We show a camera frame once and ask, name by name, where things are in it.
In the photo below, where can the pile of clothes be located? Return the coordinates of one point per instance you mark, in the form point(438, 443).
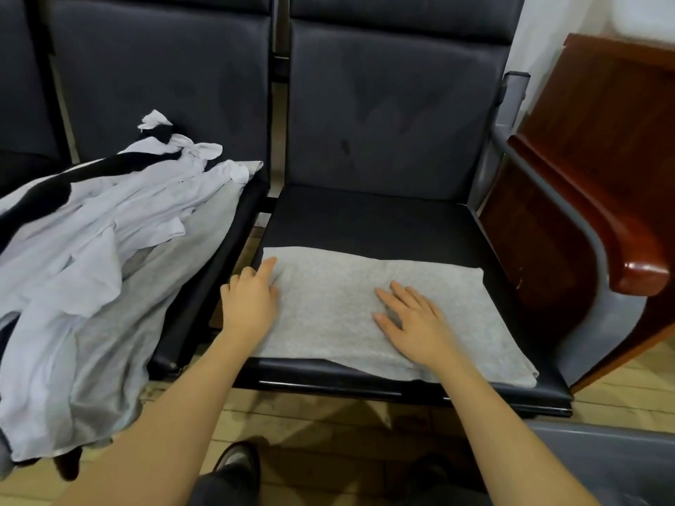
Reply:
point(84, 279)

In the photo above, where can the person's black shoe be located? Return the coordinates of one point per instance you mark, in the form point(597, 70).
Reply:
point(240, 460)

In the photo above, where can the white plastic tray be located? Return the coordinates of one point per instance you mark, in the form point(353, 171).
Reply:
point(645, 15)

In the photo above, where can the brown wooden desk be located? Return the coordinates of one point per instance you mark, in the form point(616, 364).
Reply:
point(607, 121)

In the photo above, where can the person's right hand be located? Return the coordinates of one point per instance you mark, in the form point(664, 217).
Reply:
point(420, 332)

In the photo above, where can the black leather bench seat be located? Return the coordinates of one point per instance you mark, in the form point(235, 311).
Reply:
point(158, 58)
point(16, 79)
point(390, 110)

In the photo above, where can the person's blue jeans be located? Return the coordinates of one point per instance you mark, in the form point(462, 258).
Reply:
point(216, 492)

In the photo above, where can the person's left hand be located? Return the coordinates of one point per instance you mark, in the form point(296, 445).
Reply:
point(251, 305)

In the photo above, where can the person's right forearm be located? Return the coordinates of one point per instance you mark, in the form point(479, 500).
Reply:
point(506, 448)

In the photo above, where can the grey plastic storage bin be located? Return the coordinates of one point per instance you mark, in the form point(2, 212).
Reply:
point(617, 464)

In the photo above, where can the grey t-shirt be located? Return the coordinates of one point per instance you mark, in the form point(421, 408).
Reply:
point(337, 300)

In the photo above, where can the person's left forearm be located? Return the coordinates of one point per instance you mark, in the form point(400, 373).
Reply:
point(158, 437)

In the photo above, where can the brown wooden bench armrest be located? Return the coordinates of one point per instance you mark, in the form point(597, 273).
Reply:
point(612, 232)

